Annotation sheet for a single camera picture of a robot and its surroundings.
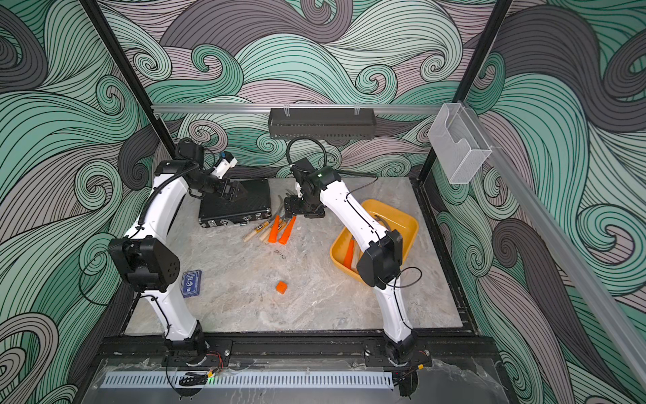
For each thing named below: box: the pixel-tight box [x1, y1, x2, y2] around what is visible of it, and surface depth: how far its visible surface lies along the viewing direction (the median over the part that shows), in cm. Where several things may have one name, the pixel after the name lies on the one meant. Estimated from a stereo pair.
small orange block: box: [275, 281, 288, 295], surface depth 88 cm
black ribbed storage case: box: [198, 177, 272, 229], surface depth 103 cm
